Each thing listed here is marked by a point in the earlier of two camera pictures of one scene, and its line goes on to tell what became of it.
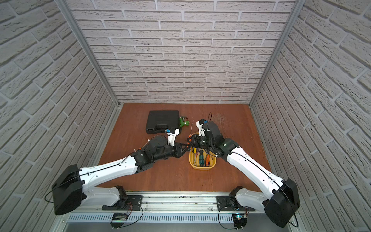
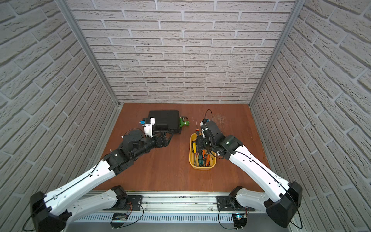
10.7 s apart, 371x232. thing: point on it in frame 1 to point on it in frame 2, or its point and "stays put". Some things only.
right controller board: [239, 220] stays put
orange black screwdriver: [189, 136] to [203, 152]
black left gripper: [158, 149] to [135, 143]
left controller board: [119, 220] stays put
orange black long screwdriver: [207, 164] stays put
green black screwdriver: [201, 158] stays put
